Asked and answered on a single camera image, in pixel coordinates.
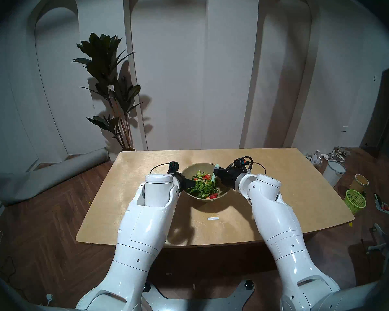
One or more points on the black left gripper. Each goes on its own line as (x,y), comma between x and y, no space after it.
(181,183)

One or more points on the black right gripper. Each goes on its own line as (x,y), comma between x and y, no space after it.
(230,176)

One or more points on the teal plastic fork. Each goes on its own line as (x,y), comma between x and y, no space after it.
(216,166)

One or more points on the mixed green vegetable salad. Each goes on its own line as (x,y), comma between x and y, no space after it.
(202,189)

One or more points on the beige salad bowl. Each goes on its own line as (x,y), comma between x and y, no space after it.
(194,169)

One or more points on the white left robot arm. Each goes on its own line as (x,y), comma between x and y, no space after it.
(142,232)

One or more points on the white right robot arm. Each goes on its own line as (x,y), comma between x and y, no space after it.
(278,223)

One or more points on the pile of white litter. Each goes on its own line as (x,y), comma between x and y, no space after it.
(317,158)

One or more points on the black base knob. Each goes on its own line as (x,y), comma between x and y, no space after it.
(249,284)
(148,287)

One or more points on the white plastic bucket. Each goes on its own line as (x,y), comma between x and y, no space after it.
(332,176)

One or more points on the green mesh basket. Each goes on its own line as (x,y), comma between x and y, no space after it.
(353,203)

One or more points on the rolled grey floor mat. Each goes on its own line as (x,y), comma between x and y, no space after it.
(48,177)

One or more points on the beige paper cup bin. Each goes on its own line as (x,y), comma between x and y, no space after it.
(358,185)

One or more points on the tall dark green potted plant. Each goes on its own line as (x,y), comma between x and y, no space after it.
(103,54)

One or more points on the small white tray with scraps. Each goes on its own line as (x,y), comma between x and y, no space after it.
(382,204)

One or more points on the white floor plug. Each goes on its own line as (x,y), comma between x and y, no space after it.
(48,297)

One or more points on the dark wooden door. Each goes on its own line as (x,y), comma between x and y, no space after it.
(387,103)

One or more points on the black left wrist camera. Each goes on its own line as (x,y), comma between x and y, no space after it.
(173,167)

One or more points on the grey metal robot base plate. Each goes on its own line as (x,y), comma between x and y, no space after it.
(197,304)

